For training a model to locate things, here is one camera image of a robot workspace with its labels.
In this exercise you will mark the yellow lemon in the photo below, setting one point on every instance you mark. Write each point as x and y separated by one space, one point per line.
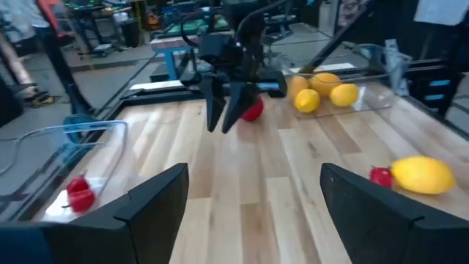
423 175
324 82
343 94
307 100

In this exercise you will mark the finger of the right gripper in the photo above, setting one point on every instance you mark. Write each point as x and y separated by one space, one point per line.
240 102
214 102

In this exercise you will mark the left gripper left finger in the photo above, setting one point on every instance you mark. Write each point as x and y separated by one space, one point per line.
154 220

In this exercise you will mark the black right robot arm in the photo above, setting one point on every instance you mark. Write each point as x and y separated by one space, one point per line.
253 44

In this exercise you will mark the orange fruit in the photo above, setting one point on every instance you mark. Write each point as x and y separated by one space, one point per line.
296 85

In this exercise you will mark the small red bell pepper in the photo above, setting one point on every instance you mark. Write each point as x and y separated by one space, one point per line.
81 201
77 184
381 176

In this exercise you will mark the person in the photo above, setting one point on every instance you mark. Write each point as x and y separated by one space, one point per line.
18 22

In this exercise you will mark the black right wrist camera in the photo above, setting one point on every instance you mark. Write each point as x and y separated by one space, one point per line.
216 51

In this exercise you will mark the clear plastic bin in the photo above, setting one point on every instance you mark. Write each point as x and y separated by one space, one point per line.
91 124
395 69

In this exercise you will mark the black trash bin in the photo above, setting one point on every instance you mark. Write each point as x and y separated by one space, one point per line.
130 33

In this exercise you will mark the red tomato green calyx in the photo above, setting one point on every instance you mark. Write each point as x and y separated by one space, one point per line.
257 111

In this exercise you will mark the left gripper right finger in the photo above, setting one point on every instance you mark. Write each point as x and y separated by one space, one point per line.
373 234

